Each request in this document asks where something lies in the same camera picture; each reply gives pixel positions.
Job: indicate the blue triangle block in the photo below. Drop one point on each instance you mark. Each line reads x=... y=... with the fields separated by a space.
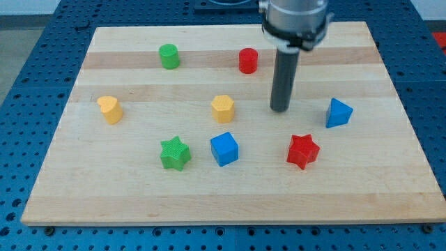
x=338 y=113

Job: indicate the yellow hexagon block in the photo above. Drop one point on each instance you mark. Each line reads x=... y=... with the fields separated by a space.
x=223 y=108

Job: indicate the blue cube block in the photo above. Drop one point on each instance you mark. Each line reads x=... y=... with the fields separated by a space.
x=224 y=149

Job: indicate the green star block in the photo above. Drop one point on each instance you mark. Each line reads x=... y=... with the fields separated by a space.
x=174 y=154

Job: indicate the light wooden board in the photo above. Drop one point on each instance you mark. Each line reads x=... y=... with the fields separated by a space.
x=370 y=170

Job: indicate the red cylinder block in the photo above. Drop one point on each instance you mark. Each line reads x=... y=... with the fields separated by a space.
x=248 y=60

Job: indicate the red star block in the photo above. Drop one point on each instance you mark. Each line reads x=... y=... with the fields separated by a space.
x=302 y=150

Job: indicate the green cylinder block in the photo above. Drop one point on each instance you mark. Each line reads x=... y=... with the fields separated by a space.
x=169 y=56

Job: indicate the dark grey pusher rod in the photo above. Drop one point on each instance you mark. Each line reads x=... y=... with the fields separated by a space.
x=283 y=80

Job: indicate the yellow heart block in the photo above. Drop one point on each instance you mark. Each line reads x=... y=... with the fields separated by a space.
x=110 y=108

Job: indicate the red object at edge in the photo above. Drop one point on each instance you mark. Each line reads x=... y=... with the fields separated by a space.
x=440 y=38

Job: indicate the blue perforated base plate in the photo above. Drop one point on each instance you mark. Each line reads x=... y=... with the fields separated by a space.
x=35 y=102

